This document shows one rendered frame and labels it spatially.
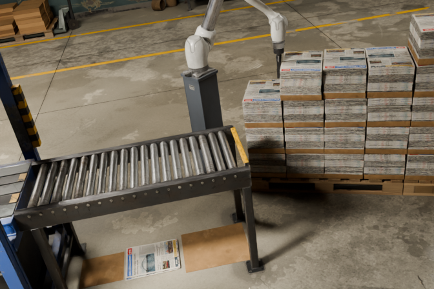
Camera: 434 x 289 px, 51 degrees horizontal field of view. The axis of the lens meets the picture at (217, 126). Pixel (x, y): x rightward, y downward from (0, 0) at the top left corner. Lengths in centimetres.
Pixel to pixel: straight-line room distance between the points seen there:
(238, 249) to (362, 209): 98
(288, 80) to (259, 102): 27
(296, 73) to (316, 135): 52
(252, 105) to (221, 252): 107
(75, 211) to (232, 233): 122
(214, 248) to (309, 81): 134
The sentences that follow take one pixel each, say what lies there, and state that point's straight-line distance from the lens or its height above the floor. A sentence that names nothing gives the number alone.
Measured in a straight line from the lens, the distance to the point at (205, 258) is 324.
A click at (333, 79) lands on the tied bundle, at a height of 98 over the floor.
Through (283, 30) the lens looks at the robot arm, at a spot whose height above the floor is 129.
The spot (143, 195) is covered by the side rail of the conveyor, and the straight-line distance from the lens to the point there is 261.
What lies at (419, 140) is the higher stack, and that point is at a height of 49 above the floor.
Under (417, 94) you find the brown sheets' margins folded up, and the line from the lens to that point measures 329.
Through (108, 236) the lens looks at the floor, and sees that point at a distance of 362.
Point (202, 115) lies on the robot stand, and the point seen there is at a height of 68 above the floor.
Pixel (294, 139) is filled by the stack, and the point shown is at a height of 51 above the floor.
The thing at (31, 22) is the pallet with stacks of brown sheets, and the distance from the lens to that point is 889.
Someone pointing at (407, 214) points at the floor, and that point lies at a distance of 358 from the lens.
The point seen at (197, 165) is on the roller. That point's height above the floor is 80.
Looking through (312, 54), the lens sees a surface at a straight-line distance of 339.
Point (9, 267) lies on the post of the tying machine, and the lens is 273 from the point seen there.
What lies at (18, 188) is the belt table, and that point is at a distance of 298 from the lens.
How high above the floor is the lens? 232
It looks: 30 degrees down
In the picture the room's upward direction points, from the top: 8 degrees counter-clockwise
